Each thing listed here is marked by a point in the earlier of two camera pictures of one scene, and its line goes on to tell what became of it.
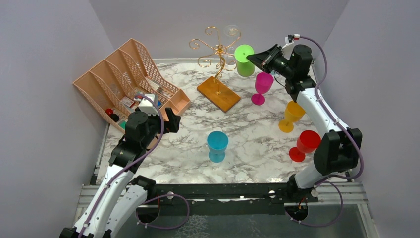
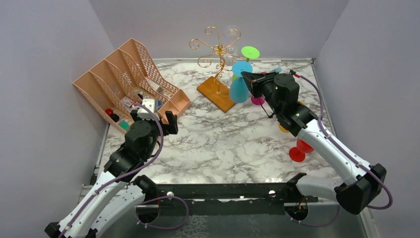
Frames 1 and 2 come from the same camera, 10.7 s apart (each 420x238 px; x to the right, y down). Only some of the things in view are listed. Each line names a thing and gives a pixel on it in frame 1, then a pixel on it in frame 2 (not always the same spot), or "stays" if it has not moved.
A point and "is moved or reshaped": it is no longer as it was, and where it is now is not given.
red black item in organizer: (114, 117) stays
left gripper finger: (174, 124) stays
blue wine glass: (217, 142) to (238, 91)
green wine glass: (245, 66) is moved or reshaped
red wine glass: (308, 142) stays
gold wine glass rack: (211, 89) stays
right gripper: (267, 56) to (255, 81)
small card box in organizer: (128, 101) stays
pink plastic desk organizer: (115, 86) stays
